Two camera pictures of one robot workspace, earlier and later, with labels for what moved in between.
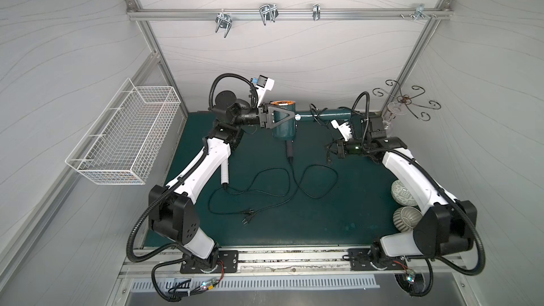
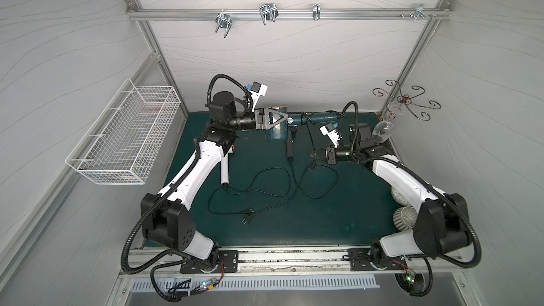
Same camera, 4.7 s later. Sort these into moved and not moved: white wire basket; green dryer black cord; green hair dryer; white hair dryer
Moved: green hair dryer; green dryer black cord
Not moved: white hair dryer; white wire basket
